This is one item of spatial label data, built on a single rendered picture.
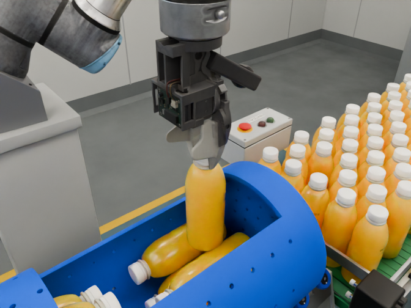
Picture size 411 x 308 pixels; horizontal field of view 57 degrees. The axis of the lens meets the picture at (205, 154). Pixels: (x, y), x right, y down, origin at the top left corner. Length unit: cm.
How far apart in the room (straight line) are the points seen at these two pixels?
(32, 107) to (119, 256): 57
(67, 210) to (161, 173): 145
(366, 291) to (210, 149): 44
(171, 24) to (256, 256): 34
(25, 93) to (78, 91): 245
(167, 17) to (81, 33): 67
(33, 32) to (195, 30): 75
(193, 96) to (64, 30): 70
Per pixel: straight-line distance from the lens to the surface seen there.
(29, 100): 115
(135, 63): 376
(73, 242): 145
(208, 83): 52
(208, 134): 55
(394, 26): 520
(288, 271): 63
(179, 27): 47
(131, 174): 275
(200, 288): 53
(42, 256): 143
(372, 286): 85
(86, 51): 115
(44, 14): 114
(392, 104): 132
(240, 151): 103
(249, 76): 57
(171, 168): 277
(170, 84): 51
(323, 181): 89
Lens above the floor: 163
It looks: 34 degrees down
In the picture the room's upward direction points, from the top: straight up
